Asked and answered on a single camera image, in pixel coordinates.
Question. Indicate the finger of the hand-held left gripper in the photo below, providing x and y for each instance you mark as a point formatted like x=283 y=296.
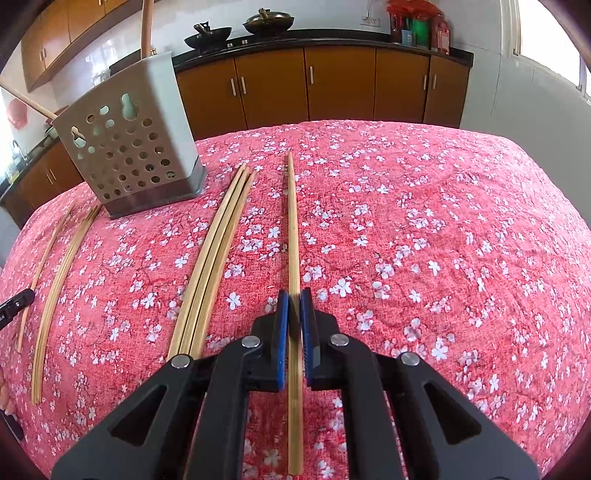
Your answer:
x=18 y=307

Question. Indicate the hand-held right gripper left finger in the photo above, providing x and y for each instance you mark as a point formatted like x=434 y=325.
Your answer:
x=283 y=341

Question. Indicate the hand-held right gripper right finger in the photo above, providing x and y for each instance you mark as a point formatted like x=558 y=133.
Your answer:
x=306 y=341

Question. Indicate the grey perforated utensil holder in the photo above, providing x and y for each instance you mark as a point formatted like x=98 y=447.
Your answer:
x=159 y=83

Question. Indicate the person's left hand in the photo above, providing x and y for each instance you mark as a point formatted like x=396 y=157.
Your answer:
x=5 y=399

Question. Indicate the short brown wooden base cabinet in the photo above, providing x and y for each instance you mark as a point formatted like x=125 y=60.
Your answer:
x=41 y=180

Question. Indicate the metal sink faucet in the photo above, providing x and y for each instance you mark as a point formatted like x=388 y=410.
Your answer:
x=17 y=150

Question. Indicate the long brown wooden base cabinet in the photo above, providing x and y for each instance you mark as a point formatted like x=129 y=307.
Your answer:
x=341 y=83

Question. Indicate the dark countertop appliance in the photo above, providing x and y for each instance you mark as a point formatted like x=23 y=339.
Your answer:
x=124 y=67

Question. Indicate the black kitchen countertop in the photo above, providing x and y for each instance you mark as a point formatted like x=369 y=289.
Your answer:
x=323 y=40

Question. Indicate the black wok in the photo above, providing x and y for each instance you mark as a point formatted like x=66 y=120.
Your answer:
x=210 y=37

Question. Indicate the dark wok with lid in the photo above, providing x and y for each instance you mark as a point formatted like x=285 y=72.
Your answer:
x=268 y=23

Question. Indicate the green canister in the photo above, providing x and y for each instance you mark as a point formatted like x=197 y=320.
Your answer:
x=420 y=32

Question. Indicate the red bottle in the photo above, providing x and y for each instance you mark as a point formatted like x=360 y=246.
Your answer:
x=441 y=34

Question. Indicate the red packaged goods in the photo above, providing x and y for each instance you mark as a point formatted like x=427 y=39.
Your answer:
x=399 y=18

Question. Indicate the window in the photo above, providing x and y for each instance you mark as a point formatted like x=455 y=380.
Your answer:
x=554 y=41

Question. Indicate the red round wall ornament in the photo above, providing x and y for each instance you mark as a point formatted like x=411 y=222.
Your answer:
x=17 y=113

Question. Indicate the brown wooden wall cabinet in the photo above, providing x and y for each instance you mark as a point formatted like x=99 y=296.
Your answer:
x=78 y=27

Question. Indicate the white wall socket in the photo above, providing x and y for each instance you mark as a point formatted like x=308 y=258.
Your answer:
x=371 y=21

